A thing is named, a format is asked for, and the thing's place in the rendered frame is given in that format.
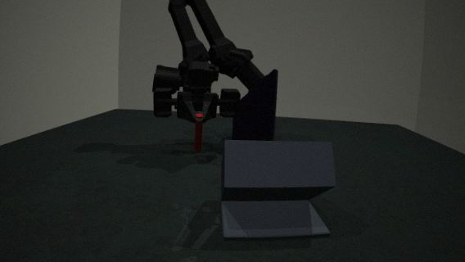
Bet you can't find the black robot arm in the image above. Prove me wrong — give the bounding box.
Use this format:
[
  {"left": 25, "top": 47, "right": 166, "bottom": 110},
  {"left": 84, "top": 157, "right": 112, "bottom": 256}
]
[{"left": 152, "top": 0, "right": 266, "bottom": 94}]

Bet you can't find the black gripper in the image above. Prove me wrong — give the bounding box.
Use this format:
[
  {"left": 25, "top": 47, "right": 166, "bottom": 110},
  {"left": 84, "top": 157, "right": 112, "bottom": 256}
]
[{"left": 153, "top": 85, "right": 241, "bottom": 123}]

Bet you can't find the red peg with white band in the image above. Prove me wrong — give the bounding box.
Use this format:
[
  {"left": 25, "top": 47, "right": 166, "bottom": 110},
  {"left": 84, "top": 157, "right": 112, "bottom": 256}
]
[{"left": 194, "top": 114, "right": 203, "bottom": 152}]

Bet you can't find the grey square panel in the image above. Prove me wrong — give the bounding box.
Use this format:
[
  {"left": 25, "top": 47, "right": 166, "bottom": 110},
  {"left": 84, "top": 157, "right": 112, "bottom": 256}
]
[{"left": 220, "top": 140, "right": 336, "bottom": 241}]

